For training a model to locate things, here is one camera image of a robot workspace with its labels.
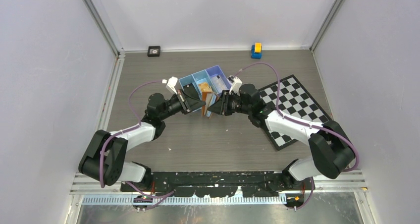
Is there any small black square object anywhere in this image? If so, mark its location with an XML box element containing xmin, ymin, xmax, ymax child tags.
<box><xmin>147</xmin><ymin>46</ymin><xmax>161</xmax><ymax>57</ymax></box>

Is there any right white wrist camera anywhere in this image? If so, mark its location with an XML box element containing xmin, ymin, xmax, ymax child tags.
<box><xmin>228</xmin><ymin>75</ymin><xmax>243</xmax><ymax>94</ymax></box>

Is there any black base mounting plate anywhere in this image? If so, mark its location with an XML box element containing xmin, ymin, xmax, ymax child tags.
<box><xmin>120</xmin><ymin>171</ymin><xmax>312</xmax><ymax>198</ymax></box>

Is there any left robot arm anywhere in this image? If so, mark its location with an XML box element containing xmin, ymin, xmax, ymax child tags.
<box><xmin>78</xmin><ymin>90</ymin><xmax>205</xmax><ymax>191</ymax></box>

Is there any blue three-compartment organizer box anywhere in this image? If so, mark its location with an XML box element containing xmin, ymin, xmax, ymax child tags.
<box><xmin>179</xmin><ymin>65</ymin><xmax>231</xmax><ymax>95</ymax></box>

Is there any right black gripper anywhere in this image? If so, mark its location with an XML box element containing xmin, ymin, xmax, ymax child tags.
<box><xmin>208</xmin><ymin>90</ymin><xmax>252</xmax><ymax>116</ymax></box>

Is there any white item in box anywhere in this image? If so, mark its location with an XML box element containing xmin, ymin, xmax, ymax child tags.
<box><xmin>211</xmin><ymin>75</ymin><xmax>227</xmax><ymax>93</ymax></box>

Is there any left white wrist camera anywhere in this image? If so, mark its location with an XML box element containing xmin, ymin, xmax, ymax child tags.
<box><xmin>161</xmin><ymin>76</ymin><xmax>178</xmax><ymax>95</ymax></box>

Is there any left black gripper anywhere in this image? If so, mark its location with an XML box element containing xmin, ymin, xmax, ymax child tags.
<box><xmin>159</xmin><ymin>89</ymin><xmax>206</xmax><ymax>121</ymax></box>

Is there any blue yellow toy block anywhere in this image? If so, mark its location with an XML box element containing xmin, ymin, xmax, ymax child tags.
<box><xmin>251</xmin><ymin>43</ymin><xmax>262</xmax><ymax>59</ymax></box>

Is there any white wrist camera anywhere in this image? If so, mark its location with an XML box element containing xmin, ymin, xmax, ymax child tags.
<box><xmin>228</xmin><ymin>75</ymin><xmax>243</xmax><ymax>94</ymax></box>
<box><xmin>161</xmin><ymin>76</ymin><xmax>178</xmax><ymax>95</ymax></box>

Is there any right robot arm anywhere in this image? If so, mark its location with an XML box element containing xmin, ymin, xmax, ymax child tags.
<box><xmin>208</xmin><ymin>84</ymin><xmax>359</xmax><ymax>190</ymax></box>

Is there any black white checkerboard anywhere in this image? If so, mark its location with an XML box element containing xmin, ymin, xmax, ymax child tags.
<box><xmin>257</xmin><ymin>74</ymin><xmax>334</xmax><ymax>152</ymax></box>

